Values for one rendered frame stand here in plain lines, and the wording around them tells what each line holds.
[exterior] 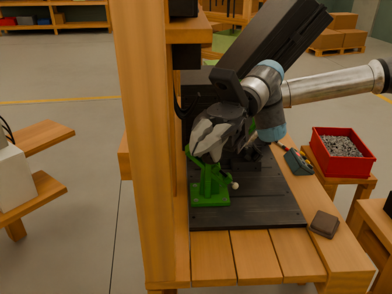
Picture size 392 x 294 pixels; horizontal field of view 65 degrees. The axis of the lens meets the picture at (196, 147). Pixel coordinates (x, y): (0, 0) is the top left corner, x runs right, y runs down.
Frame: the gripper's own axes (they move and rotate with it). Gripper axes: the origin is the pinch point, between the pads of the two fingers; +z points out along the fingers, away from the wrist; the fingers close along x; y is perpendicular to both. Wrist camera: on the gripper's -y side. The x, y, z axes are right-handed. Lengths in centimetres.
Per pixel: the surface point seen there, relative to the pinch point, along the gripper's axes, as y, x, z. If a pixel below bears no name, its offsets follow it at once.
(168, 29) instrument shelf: -7.4, 28.4, -33.7
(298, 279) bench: 61, -16, -19
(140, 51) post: -12.6, 14.8, -7.5
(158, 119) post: 1.5, 13.5, -6.4
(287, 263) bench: 59, -12, -22
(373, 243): 80, -35, -57
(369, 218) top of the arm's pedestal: 71, -31, -61
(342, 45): 239, 78, -675
